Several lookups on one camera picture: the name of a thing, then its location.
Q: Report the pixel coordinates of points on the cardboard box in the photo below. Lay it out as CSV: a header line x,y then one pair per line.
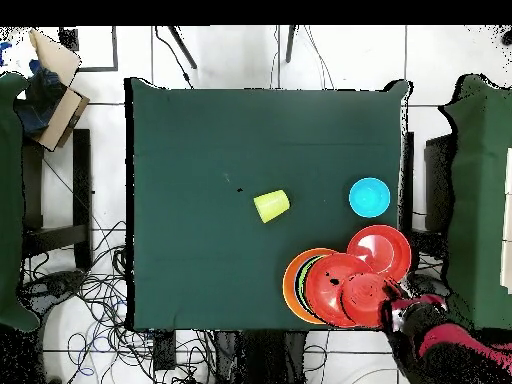
x,y
60,116

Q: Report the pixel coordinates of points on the dark green tablecloth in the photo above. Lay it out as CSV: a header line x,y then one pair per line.
x,y
240,128

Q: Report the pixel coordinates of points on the black tripod leg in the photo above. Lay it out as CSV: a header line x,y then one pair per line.
x,y
182,47
290,44

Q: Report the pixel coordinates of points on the large orange plastic bowl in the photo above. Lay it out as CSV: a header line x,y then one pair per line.
x,y
288,288

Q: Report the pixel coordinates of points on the white box stack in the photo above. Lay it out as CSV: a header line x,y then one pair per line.
x,y
508,224

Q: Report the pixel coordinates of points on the black floor frame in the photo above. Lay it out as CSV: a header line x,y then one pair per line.
x,y
115,52

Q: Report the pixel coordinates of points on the small orange-red plastic bowl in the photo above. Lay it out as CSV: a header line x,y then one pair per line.
x,y
362,300

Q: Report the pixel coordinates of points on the green cloth covered side table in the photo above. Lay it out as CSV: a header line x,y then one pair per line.
x,y
480,200
10,200

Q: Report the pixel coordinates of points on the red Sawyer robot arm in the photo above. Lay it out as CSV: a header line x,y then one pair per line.
x,y
448,344

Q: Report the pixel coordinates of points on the large red plastic bowl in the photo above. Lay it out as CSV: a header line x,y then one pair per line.
x,y
324,292
384,248

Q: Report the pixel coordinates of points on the black stool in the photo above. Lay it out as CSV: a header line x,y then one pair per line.
x,y
82,180

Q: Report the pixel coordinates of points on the dark blue cloth bag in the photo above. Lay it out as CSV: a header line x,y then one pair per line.
x,y
40,100

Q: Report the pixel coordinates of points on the green plastic bowl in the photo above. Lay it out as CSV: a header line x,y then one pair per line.
x,y
302,280

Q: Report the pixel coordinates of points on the yellow plastic cup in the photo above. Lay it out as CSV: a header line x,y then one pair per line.
x,y
272,206

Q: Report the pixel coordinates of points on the black pedestal foot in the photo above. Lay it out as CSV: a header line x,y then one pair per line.
x,y
52,284

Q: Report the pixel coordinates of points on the small cyan plastic bowl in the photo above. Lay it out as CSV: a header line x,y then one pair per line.
x,y
369,197

